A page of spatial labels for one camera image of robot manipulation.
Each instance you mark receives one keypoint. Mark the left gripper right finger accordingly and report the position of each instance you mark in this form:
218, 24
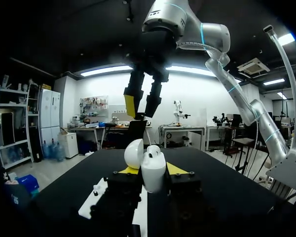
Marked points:
186, 197

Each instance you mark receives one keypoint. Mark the white earbud case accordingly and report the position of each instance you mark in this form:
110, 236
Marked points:
153, 170

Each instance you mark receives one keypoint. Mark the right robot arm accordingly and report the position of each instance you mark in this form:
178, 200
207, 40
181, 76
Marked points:
207, 34

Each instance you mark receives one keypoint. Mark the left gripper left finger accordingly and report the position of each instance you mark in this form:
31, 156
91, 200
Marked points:
122, 195

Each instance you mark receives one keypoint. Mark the white earbud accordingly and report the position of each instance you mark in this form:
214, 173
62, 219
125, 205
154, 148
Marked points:
153, 151

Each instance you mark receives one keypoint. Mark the white plate with black stands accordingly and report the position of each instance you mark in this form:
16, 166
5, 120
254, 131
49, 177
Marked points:
88, 207

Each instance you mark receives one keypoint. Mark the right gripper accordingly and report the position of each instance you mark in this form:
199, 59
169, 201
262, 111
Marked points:
156, 49

